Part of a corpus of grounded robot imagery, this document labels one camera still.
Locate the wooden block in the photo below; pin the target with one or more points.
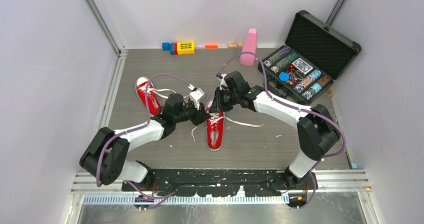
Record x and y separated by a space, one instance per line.
232 45

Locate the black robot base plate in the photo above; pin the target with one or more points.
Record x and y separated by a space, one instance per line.
218 183

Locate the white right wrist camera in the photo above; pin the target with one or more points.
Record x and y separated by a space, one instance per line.
221 77

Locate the pink metronome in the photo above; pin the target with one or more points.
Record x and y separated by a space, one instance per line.
247 58

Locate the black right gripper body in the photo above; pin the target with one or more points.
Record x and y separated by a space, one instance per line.
234 96

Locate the blue toy cube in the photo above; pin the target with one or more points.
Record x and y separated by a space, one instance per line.
166 46

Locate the aluminium frame rail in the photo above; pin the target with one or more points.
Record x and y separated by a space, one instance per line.
327 181

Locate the yellow toy block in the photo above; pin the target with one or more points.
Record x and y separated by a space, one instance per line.
185 48

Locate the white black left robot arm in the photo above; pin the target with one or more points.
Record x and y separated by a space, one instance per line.
106 156

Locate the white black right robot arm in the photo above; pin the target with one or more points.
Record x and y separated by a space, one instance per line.
317 133

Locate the red canvas sneaker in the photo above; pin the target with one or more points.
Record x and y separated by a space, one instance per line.
148 98
214 128

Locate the white shoelace of sneaker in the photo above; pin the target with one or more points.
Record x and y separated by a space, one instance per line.
242 123
158 92

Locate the black poker chip case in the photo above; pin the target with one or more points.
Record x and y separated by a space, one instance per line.
328 51

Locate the orange flat block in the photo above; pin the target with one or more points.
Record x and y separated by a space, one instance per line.
211 46

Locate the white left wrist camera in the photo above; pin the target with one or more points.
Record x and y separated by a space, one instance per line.
196 95

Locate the red toy block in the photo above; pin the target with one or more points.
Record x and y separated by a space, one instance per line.
174 48

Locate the blue round dealer chip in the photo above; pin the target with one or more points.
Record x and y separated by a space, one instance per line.
284 76

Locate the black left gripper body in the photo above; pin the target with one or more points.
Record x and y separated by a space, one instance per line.
187 113

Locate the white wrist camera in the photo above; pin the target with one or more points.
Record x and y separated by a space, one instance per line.
221 77
196 95

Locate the playing card deck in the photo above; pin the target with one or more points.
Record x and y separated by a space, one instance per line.
302 66

